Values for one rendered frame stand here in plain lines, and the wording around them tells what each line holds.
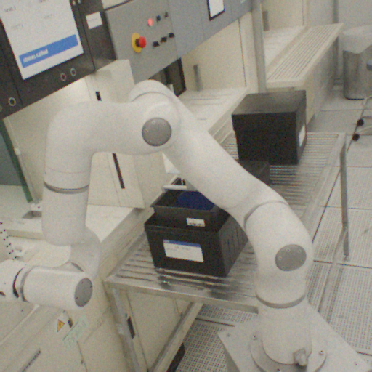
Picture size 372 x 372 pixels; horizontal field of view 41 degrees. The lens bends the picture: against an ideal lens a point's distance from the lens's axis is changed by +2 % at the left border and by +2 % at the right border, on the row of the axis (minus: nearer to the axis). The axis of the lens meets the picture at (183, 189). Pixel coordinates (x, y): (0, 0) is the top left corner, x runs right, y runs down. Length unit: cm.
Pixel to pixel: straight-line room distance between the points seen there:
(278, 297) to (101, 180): 96
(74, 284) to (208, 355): 143
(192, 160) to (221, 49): 214
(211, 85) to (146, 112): 232
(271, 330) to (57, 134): 68
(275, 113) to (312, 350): 113
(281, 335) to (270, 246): 30
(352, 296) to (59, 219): 193
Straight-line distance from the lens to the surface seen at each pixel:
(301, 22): 448
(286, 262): 103
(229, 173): 99
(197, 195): 163
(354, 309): 261
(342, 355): 135
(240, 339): 139
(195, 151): 97
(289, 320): 122
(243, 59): 304
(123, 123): 87
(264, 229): 104
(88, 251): 115
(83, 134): 93
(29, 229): 188
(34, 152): 204
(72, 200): 99
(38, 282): 113
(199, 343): 249
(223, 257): 155
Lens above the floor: 174
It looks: 27 degrees down
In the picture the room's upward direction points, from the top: 11 degrees counter-clockwise
